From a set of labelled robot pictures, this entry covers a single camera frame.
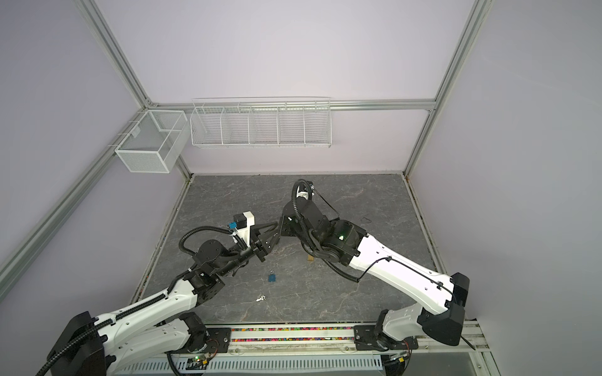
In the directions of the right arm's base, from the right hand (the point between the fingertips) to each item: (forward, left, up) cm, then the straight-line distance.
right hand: (282, 216), depth 66 cm
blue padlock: (-6, +7, -31) cm, 33 cm away
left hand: (-2, +1, -4) cm, 4 cm away
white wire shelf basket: (+50, +11, -1) cm, 51 cm away
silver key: (-13, +9, -32) cm, 36 cm away
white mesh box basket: (+44, +60, -7) cm, 75 cm away
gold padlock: (+2, -8, -31) cm, 32 cm away
